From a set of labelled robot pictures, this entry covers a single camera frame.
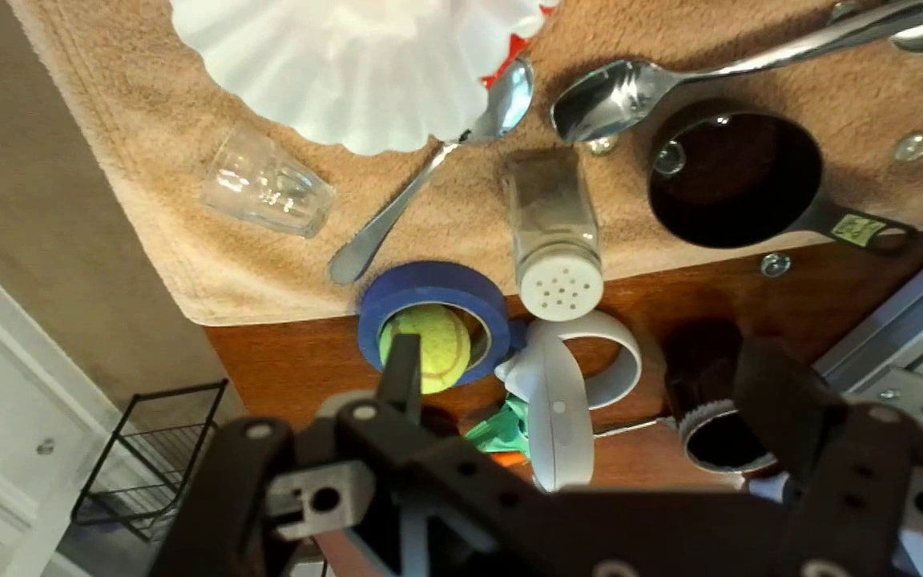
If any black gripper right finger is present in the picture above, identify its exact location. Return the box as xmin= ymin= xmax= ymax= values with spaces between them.
xmin=631 ymin=338 xmax=923 ymax=577

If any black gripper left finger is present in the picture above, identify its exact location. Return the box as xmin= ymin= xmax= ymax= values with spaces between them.
xmin=150 ymin=330 xmax=593 ymax=577

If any small clear glass cup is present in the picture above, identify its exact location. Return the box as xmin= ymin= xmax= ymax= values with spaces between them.
xmin=198 ymin=124 xmax=339 ymax=241

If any black measuring cup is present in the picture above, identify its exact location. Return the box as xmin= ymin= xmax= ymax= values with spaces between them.
xmin=646 ymin=98 xmax=923 ymax=256

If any green plastic toy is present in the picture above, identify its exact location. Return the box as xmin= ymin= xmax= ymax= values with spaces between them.
xmin=461 ymin=396 xmax=539 ymax=463

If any yellow tennis ball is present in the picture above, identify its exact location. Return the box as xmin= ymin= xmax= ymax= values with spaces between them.
xmin=374 ymin=306 xmax=476 ymax=396

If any aluminium extrusion stand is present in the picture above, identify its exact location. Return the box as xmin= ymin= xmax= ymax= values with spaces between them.
xmin=812 ymin=226 xmax=923 ymax=431

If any blue bowl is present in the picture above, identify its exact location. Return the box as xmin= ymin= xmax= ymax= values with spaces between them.
xmin=352 ymin=260 xmax=520 ymax=392

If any silver washer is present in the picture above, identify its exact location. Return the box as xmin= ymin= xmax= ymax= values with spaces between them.
xmin=891 ymin=128 xmax=923 ymax=167
xmin=756 ymin=250 xmax=796 ymax=286

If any small metal spoon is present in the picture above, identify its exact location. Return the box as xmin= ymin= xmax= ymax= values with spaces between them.
xmin=326 ymin=59 xmax=539 ymax=287

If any glass pepper shaker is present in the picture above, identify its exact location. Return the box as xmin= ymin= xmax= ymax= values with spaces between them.
xmin=497 ymin=144 xmax=606 ymax=323

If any beige towel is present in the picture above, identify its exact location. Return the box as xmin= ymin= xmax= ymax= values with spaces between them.
xmin=7 ymin=0 xmax=923 ymax=330

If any white paper coffee filter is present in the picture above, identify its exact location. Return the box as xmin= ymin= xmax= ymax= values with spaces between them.
xmin=168 ymin=0 xmax=562 ymax=158

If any large metal spoon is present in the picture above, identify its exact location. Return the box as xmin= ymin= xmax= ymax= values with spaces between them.
xmin=545 ymin=0 xmax=923 ymax=152

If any black wire rack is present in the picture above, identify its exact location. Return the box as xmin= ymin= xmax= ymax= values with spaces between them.
xmin=68 ymin=379 xmax=230 ymax=544

